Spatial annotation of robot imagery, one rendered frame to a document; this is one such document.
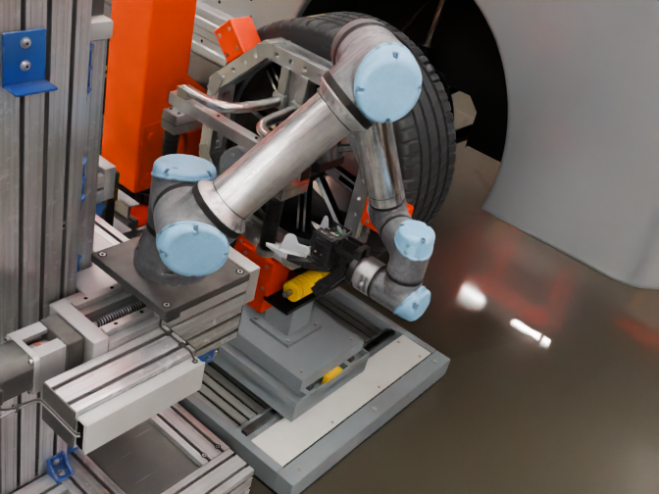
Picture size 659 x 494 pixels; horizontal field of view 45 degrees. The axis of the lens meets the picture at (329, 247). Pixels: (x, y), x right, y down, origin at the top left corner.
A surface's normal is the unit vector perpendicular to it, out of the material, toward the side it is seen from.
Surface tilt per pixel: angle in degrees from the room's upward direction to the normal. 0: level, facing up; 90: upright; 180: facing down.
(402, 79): 84
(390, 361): 0
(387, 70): 85
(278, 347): 0
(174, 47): 90
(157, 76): 90
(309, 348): 0
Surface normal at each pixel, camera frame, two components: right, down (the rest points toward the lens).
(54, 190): 0.75, 0.48
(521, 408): 0.21, -0.82
